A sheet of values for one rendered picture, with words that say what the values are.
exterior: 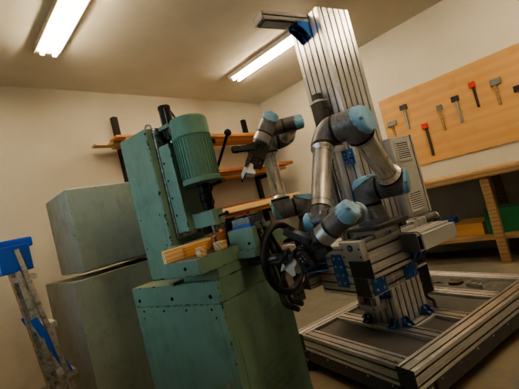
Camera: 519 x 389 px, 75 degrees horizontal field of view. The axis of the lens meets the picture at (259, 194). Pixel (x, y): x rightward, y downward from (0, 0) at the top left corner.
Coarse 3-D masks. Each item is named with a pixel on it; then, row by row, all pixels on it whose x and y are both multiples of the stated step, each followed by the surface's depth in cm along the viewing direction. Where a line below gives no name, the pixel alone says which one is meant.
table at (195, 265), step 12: (276, 228) 172; (276, 240) 147; (216, 252) 131; (228, 252) 136; (240, 252) 138; (252, 252) 134; (168, 264) 132; (180, 264) 128; (192, 264) 124; (204, 264) 125; (216, 264) 129; (168, 276) 133; (180, 276) 129
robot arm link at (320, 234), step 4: (320, 224) 109; (316, 228) 109; (320, 228) 108; (316, 232) 108; (320, 232) 107; (324, 232) 106; (316, 236) 108; (320, 236) 107; (324, 236) 106; (328, 236) 106; (320, 240) 108; (324, 240) 107; (328, 240) 107; (332, 240) 107; (324, 244) 108; (328, 244) 108
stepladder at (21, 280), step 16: (16, 240) 154; (0, 256) 147; (16, 256) 150; (0, 272) 148; (16, 272) 150; (32, 272) 156; (16, 288) 161; (32, 288) 152; (32, 304) 163; (32, 320) 150; (48, 320) 153; (32, 336) 162; (48, 336) 153; (48, 352) 152; (48, 368) 164; (64, 368) 154; (48, 384) 163; (64, 384) 166
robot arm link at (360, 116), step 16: (352, 112) 127; (368, 112) 130; (336, 128) 131; (352, 128) 128; (368, 128) 126; (352, 144) 135; (368, 144) 135; (368, 160) 142; (384, 160) 142; (384, 176) 148; (400, 176) 149; (384, 192) 155; (400, 192) 152
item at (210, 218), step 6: (210, 210) 151; (216, 210) 152; (192, 216) 158; (198, 216) 155; (204, 216) 153; (210, 216) 151; (216, 216) 151; (222, 216) 155; (198, 222) 156; (204, 222) 154; (210, 222) 151; (216, 222) 151; (222, 222) 154
